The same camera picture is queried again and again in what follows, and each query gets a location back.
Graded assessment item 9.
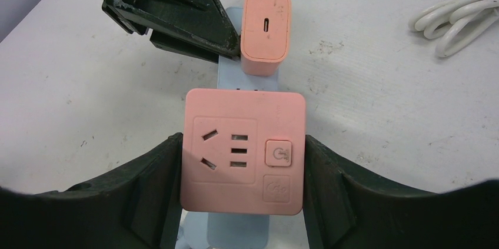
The white power cord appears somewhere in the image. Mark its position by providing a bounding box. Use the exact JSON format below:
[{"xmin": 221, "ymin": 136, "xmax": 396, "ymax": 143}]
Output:
[{"xmin": 408, "ymin": 0, "xmax": 499, "ymax": 59}]

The pink blue power strip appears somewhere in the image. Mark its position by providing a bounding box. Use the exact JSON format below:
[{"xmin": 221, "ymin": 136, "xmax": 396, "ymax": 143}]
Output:
[{"xmin": 175, "ymin": 6, "xmax": 280, "ymax": 249}]

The small pink plug adapter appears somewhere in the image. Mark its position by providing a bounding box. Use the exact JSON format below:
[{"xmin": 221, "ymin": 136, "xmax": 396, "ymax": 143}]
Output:
[{"xmin": 240, "ymin": 0, "xmax": 292, "ymax": 77}]

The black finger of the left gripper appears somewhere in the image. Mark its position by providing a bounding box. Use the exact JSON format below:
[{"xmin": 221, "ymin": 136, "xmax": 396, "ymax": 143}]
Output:
[{"xmin": 102, "ymin": 0, "xmax": 240, "ymax": 63}]

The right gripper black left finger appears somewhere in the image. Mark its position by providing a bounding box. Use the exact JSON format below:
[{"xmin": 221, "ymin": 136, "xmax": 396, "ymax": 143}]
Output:
[{"xmin": 1, "ymin": 133, "xmax": 182, "ymax": 248}]

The pink cube socket adapter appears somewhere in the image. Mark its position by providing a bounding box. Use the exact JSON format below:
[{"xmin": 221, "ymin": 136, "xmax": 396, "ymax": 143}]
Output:
[{"xmin": 180, "ymin": 88, "xmax": 307, "ymax": 215}]

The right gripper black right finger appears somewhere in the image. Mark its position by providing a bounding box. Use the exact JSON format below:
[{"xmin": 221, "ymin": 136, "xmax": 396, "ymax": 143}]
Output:
[{"xmin": 303, "ymin": 135, "xmax": 498, "ymax": 248}]

